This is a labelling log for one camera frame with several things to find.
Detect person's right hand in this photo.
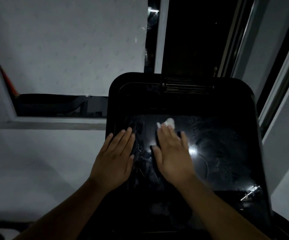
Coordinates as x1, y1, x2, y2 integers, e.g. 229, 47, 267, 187
151, 123, 197, 188

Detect person's left hand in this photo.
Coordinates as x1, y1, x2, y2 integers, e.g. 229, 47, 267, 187
89, 127, 136, 193

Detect white tissue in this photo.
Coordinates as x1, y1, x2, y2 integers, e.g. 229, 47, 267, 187
156, 118, 176, 130

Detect person's right forearm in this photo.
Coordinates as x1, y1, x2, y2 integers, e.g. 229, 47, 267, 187
177, 173, 271, 240

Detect person's left forearm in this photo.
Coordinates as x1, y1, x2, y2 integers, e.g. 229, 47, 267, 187
13, 178, 111, 240

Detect black induction cooker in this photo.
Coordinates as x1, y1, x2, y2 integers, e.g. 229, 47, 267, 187
78, 72, 275, 240

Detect white patterned window film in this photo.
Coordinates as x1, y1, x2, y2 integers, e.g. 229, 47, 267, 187
0, 0, 149, 97

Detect orange object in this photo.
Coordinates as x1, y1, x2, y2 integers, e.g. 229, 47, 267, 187
0, 67, 19, 97

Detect white window frame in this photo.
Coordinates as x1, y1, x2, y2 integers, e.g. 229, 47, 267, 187
0, 0, 170, 130

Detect metal sliding window frame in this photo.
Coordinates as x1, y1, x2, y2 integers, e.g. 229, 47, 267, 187
217, 0, 289, 138

